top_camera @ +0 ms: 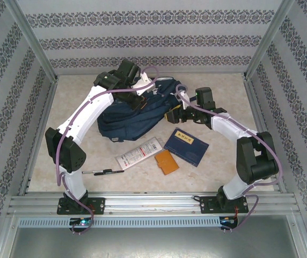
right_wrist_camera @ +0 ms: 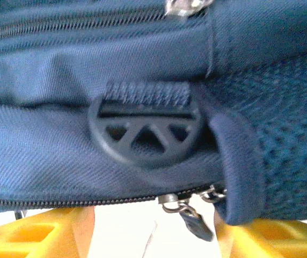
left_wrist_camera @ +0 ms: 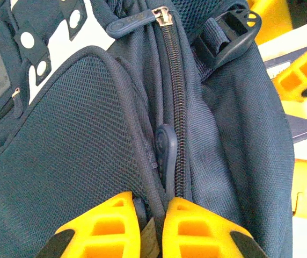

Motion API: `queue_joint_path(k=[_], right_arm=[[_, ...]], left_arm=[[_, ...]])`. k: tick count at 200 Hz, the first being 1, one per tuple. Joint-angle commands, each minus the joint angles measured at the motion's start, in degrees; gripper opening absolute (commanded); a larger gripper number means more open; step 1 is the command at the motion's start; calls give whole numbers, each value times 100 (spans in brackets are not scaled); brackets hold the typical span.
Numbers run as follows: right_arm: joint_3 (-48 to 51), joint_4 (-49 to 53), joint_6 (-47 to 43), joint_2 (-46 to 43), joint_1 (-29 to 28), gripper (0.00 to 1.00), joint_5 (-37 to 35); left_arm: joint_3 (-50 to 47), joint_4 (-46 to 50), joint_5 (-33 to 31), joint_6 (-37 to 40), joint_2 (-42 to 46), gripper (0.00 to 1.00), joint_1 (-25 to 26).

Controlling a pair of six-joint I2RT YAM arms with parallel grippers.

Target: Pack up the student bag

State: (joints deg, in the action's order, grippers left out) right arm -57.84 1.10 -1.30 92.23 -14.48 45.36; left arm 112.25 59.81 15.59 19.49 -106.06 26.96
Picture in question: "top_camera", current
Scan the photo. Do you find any navy blue backpack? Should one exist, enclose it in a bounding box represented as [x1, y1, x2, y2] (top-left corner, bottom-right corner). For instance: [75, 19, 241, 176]
[97, 76, 182, 143]

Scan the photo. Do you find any navy blue book yellow label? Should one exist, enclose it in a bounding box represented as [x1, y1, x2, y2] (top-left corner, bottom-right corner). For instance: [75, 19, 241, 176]
[163, 128, 210, 168]

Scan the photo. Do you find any orange leather wallet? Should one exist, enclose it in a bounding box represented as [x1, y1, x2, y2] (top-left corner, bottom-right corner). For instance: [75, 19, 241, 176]
[154, 149, 180, 176]

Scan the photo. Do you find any silver pen with black cap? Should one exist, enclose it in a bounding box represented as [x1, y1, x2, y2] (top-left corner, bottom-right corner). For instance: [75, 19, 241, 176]
[82, 168, 113, 175]

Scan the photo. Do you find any black marker pen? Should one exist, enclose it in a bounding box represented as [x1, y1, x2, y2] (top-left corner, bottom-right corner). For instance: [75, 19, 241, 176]
[93, 169, 125, 176]

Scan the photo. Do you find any grey metal sheet panel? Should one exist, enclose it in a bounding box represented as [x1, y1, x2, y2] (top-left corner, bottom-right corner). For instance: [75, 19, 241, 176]
[0, 214, 307, 258]

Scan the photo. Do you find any aluminium right side rail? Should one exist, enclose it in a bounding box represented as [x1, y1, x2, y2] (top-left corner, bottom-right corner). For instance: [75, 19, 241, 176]
[242, 75, 288, 194]

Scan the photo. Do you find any aluminium right frame post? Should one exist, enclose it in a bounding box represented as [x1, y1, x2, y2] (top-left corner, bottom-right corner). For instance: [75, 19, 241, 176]
[243, 0, 296, 81]

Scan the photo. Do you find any aluminium frame post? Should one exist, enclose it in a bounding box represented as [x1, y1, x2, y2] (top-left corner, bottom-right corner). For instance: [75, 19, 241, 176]
[3, 0, 60, 83]
[243, 0, 296, 81]

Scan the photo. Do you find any aluminium mounting rail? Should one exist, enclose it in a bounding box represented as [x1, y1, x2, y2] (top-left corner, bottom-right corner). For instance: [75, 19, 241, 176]
[7, 191, 301, 216]

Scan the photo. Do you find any aluminium left side rail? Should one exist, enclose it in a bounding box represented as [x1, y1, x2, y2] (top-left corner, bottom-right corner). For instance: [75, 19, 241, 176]
[18, 79, 60, 196]

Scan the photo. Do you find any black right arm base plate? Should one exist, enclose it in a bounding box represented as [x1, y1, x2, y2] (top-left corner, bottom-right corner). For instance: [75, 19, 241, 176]
[199, 195, 250, 214]

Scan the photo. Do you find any aluminium left frame post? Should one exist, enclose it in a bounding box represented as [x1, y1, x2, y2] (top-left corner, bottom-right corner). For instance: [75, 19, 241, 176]
[3, 0, 60, 83]

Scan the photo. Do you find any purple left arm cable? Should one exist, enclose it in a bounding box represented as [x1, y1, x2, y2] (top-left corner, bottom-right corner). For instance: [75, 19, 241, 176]
[55, 66, 159, 234]

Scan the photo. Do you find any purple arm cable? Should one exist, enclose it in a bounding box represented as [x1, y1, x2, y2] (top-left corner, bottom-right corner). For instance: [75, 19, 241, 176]
[55, 66, 159, 234]
[175, 83, 283, 233]

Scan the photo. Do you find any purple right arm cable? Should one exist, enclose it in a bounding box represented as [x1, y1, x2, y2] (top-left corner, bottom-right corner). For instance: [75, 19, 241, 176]
[175, 83, 283, 233]

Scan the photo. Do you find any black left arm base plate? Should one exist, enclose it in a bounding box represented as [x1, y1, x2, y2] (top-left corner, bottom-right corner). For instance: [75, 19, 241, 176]
[57, 197, 106, 216]

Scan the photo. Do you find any grey slotted cable duct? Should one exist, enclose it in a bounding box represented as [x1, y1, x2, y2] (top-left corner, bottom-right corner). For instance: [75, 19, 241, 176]
[17, 217, 222, 228]

